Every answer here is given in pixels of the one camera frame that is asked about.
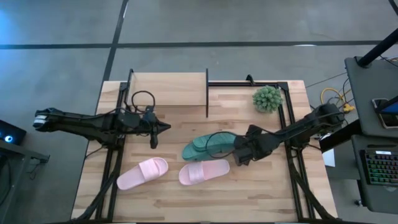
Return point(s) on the black round pole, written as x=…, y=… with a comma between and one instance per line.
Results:
x=376, y=49

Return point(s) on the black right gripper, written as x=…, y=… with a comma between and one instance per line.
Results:
x=261, y=141

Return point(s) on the small black bracket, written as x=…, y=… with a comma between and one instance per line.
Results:
x=250, y=80

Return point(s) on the smartphone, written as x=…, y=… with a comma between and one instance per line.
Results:
x=385, y=119

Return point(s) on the backlit RGB keyboard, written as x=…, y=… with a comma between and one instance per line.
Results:
x=382, y=168

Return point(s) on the black desk bar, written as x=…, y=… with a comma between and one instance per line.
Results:
x=339, y=137

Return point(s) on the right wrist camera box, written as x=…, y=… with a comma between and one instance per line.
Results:
x=244, y=158

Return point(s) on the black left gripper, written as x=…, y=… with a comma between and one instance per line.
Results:
x=154, y=137

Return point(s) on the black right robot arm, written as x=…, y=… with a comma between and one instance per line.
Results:
x=311, y=124

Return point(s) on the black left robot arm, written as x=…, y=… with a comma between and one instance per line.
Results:
x=93, y=126

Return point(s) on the white paper sheet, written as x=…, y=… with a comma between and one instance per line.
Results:
x=329, y=157

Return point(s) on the monitor with blue screen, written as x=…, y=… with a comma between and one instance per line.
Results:
x=391, y=109

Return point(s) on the black aluminium table frame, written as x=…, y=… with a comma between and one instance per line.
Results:
x=230, y=84

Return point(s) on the wooden shelf with black frame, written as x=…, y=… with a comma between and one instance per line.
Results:
x=168, y=88

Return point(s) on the green spiky artificial plant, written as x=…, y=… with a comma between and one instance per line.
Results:
x=267, y=99

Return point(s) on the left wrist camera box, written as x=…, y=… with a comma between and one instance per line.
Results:
x=150, y=117

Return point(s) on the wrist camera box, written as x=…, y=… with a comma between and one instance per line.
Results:
x=150, y=117
x=244, y=158

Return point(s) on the black computer with blue light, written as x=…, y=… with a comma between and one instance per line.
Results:
x=15, y=130

